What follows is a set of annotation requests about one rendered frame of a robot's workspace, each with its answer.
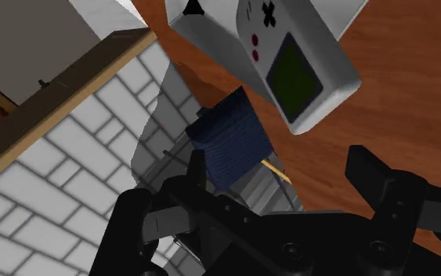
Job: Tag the dark blue block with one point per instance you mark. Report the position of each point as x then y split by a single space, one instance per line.
229 141

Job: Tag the grey handheld game console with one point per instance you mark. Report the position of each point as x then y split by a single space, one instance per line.
311 46

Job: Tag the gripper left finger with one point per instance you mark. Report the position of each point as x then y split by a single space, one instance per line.
128 229

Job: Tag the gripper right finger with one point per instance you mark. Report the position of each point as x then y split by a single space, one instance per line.
395 198

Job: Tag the white flat box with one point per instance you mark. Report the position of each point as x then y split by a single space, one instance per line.
212 38

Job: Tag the brown wooden table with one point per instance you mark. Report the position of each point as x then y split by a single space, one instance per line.
407 99

